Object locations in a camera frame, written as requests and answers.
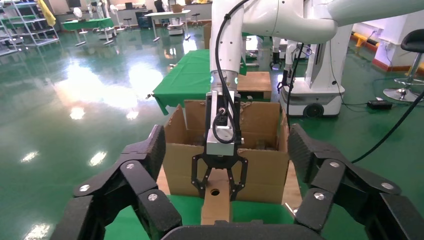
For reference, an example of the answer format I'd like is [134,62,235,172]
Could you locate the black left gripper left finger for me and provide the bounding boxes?
[49,124,183,240]

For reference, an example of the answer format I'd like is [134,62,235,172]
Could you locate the black idle robot gripper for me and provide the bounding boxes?
[269,49,283,71]
[276,69,295,95]

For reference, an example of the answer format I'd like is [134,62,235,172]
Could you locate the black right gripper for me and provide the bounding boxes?
[191,92,249,202]

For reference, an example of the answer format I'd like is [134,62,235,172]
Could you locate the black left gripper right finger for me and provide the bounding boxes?
[287,123,424,240]

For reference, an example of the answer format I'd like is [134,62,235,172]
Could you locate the cardboard box with hole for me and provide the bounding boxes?
[201,168,233,226]

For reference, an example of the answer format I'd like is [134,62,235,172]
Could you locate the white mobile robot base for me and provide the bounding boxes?
[167,18,186,37]

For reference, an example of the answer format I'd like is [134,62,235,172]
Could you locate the large open cardboard carton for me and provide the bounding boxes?
[162,99,292,205]

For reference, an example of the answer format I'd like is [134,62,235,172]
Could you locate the cardboard box with open flaps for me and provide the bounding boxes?
[202,21,213,51]

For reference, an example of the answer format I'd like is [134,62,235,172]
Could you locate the light wooden platform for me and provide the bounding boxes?
[236,71,273,100]

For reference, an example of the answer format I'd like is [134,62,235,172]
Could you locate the white idle wheeled robot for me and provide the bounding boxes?
[279,24,354,118]

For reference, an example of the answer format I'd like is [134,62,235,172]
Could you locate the green tablecloth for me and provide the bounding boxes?
[152,48,248,116]
[104,194,296,240]

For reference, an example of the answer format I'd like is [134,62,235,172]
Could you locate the black power adapter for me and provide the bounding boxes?
[366,99,393,111]

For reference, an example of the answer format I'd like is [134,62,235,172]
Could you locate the long white table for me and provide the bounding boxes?
[144,9,192,43]

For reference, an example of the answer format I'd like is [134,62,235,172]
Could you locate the black bar stool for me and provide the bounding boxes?
[383,29,424,103]

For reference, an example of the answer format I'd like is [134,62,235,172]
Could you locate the blue storage bin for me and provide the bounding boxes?
[136,10,154,29]

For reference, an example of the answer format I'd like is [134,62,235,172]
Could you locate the low white device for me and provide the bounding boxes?
[97,28,117,41]

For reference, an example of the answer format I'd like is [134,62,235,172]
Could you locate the green covered table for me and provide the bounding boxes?
[61,18,115,47]

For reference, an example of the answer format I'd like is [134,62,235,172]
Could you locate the white shelving rack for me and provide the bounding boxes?
[0,0,61,57]

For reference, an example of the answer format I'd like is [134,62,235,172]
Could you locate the white standing fan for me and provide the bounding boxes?
[72,7,89,36]

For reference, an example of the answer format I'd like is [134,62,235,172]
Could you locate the yellow hanging cloth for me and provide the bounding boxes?
[36,0,57,27]

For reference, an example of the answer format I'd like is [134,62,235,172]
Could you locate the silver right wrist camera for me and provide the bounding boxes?
[205,90,242,157]

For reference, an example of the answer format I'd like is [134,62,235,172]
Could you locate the thick black looping cable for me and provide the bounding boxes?
[351,90,424,165]

